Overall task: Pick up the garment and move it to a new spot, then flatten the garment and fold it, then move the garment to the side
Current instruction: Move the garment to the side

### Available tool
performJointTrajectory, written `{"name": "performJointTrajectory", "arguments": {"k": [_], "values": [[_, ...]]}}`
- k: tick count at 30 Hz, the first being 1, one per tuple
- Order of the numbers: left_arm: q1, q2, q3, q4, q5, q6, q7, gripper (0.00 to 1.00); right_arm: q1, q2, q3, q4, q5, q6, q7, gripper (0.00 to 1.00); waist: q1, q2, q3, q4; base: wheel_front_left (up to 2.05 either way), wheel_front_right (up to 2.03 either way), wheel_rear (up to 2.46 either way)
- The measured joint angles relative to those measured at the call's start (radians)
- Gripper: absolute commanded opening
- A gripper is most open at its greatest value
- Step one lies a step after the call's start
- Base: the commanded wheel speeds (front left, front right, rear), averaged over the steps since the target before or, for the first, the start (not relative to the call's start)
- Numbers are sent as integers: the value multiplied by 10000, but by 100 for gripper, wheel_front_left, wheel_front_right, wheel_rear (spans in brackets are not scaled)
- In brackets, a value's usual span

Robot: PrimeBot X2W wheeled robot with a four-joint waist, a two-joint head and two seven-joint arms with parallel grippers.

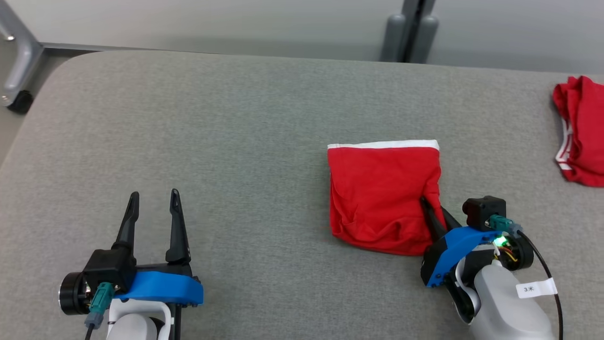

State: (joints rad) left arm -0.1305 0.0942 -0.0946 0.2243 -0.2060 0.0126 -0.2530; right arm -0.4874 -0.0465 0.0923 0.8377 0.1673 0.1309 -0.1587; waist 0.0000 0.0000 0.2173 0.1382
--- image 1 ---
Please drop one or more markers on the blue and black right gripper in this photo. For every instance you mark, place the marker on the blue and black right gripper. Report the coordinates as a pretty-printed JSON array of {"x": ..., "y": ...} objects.
[{"x": 453, "y": 250}]

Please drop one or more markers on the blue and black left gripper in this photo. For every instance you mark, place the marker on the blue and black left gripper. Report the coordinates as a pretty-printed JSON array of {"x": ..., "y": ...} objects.
[{"x": 165, "y": 288}]

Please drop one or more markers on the red basketball shorts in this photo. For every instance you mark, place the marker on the red basketball shorts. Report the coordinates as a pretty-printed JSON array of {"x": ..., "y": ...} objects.
[{"x": 377, "y": 198}]

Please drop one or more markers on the red basketball jersey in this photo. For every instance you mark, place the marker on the red basketball jersey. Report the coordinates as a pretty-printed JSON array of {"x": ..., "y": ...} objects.
[{"x": 585, "y": 132}]

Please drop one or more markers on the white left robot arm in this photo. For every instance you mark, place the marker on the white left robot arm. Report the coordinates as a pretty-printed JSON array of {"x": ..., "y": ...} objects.
[{"x": 134, "y": 328}]

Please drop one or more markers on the white paper label tag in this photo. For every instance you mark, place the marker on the white paper label tag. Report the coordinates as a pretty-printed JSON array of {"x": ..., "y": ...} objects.
[{"x": 535, "y": 288}]

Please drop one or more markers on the black caster wheel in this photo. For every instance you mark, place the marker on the black caster wheel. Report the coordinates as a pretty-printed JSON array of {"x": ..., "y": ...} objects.
[{"x": 20, "y": 101}]

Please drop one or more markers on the grey metal caster leg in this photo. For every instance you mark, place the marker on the grey metal caster leg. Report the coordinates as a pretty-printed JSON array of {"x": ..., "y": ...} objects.
[{"x": 21, "y": 52}]

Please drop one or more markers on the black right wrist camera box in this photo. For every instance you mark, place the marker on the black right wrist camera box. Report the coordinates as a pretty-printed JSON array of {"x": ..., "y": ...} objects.
[{"x": 481, "y": 211}]

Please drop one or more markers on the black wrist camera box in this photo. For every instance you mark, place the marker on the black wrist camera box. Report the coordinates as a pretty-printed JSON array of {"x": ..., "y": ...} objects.
[
  {"x": 481, "y": 211},
  {"x": 108, "y": 269}
]

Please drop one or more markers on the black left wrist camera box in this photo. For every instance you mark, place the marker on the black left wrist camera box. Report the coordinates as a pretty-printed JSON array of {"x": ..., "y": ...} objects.
[{"x": 108, "y": 269}]

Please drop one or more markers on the grey metal partition post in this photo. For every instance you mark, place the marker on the grey metal partition post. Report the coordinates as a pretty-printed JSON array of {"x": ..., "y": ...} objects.
[{"x": 394, "y": 38}]

